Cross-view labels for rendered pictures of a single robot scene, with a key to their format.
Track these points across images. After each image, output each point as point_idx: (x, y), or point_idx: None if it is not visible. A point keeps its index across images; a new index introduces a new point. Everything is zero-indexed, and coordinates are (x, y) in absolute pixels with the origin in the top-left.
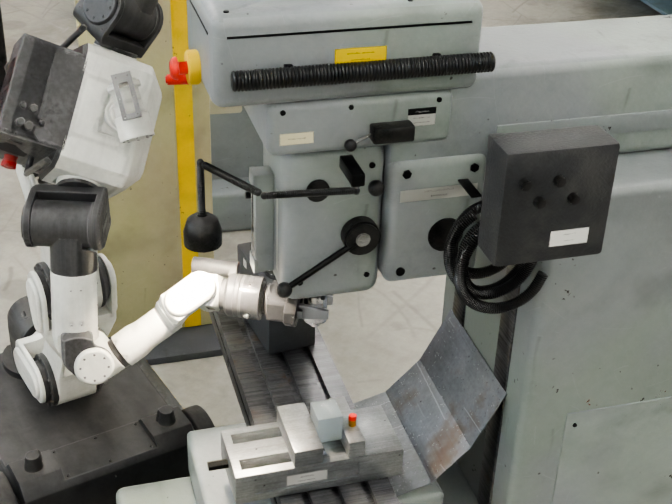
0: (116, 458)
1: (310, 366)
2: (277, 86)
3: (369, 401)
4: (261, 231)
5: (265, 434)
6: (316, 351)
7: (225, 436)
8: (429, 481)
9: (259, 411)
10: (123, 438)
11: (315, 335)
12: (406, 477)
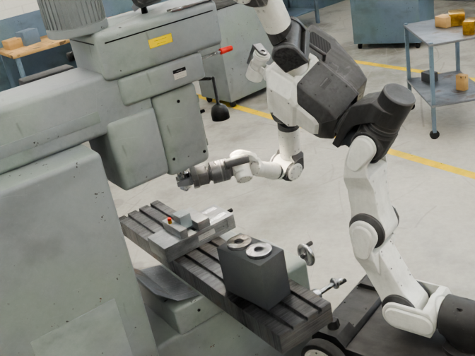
0: (343, 304)
1: (223, 282)
2: None
3: (186, 297)
4: None
5: (212, 219)
6: (222, 287)
7: (229, 212)
8: (141, 270)
9: None
10: (350, 314)
11: (229, 295)
12: (153, 270)
